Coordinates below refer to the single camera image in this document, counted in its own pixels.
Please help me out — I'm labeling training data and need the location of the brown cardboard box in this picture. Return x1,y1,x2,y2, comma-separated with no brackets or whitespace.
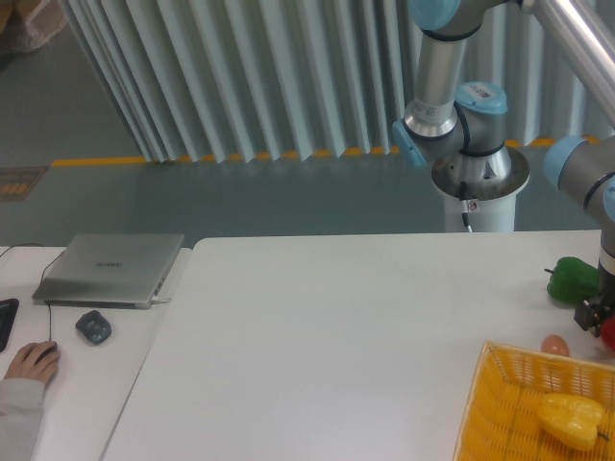
1,0,67,55

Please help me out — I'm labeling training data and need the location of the black cable on desk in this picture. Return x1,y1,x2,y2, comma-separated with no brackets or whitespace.
0,242,44,268

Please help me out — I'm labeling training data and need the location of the white usb plug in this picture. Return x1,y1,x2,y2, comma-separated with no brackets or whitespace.
151,297,172,304

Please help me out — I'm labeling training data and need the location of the person's right hand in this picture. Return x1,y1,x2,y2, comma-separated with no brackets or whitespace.
4,341,61,385

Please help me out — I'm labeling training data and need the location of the green bell pepper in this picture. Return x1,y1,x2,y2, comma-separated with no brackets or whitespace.
546,256,600,304

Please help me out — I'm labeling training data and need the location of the silver closed laptop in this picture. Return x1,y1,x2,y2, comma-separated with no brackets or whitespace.
32,233,185,309

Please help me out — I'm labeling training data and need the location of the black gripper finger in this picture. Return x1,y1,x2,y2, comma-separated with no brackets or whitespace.
574,297,606,338

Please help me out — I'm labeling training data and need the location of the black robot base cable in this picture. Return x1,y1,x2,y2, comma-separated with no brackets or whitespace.
458,180,474,233

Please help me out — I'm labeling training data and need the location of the yellow woven basket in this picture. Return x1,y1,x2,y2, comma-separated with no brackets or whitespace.
454,342,614,460

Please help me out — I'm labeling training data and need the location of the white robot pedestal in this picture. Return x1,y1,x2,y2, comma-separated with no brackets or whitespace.
431,146,529,232

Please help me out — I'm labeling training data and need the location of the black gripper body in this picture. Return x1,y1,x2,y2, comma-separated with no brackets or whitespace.
598,269,615,307

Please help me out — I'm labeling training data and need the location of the white folding partition screen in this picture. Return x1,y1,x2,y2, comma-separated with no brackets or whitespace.
61,1,614,162

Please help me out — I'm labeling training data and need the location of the yellow bell pepper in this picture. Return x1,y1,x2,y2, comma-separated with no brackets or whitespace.
536,393,606,451

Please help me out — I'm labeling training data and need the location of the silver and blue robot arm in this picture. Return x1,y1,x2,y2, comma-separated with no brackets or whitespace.
392,1,614,339

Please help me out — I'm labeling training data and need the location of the black mouse cable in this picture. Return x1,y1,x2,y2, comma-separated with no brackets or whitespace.
40,249,68,343

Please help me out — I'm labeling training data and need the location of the red bell pepper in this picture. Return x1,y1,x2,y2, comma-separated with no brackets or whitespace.
600,317,615,351

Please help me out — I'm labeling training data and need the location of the black computer mouse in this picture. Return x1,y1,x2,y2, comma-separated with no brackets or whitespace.
35,343,58,365

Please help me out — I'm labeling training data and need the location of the grey sleeved forearm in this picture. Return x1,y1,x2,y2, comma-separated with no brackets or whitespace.
1,378,45,460

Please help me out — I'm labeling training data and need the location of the black keyboard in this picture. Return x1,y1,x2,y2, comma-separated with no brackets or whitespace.
0,298,19,352

